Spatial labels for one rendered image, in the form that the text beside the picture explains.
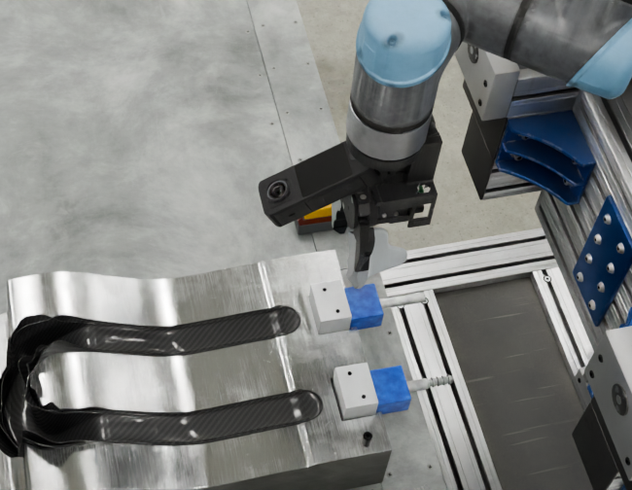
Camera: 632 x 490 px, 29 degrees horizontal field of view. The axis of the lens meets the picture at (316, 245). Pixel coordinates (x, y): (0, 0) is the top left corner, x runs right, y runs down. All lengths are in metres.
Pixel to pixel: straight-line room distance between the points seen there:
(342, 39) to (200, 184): 1.33
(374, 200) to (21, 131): 0.64
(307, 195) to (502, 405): 1.06
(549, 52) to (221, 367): 0.52
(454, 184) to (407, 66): 1.64
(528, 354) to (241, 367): 0.94
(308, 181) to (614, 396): 0.40
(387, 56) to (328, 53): 1.84
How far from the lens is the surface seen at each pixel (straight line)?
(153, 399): 1.32
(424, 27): 1.01
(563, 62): 1.08
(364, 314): 1.37
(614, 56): 1.07
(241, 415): 1.33
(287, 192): 1.15
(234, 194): 1.58
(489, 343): 2.19
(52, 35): 1.77
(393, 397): 1.33
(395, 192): 1.17
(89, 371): 1.31
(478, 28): 1.09
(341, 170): 1.14
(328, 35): 2.88
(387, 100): 1.04
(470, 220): 2.59
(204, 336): 1.38
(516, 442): 2.12
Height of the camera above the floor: 2.08
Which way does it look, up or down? 56 degrees down
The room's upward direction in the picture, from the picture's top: 7 degrees clockwise
